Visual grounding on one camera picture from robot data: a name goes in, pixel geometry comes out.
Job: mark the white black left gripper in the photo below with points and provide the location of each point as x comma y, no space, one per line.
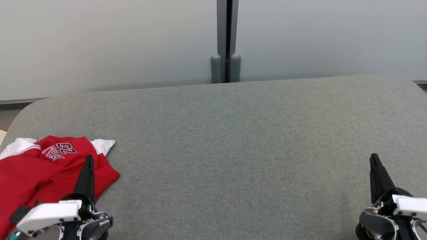
50,215

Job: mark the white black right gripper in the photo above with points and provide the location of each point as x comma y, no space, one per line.
410,205

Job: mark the red white basketball jersey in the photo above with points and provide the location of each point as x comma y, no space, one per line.
16,146

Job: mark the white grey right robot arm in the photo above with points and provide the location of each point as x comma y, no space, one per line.
377,225

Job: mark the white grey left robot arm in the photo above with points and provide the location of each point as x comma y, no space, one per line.
93,228

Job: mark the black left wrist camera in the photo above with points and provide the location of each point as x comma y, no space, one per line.
20,212

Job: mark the grey partition post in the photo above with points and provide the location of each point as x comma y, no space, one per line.
221,40

